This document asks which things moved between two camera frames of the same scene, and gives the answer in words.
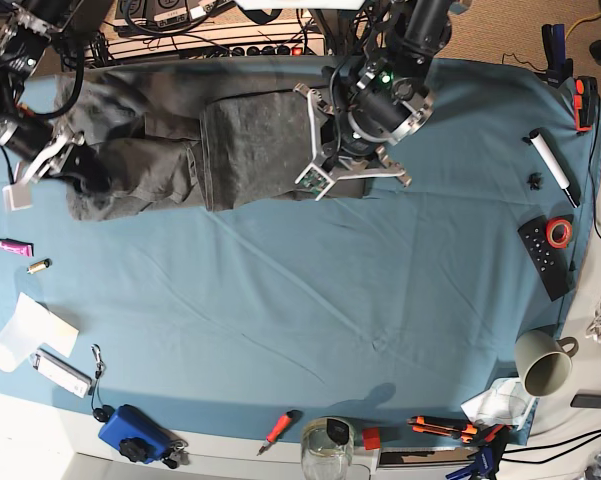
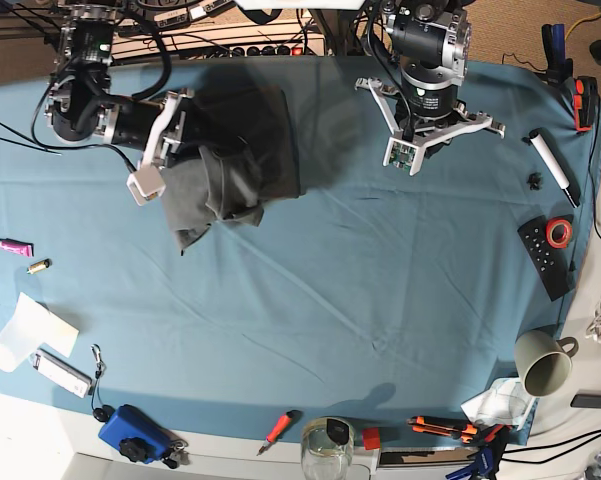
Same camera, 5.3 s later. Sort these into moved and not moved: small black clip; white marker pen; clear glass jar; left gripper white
Moved: left gripper white
Not moved: small black clip; clear glass jar; white marker pen
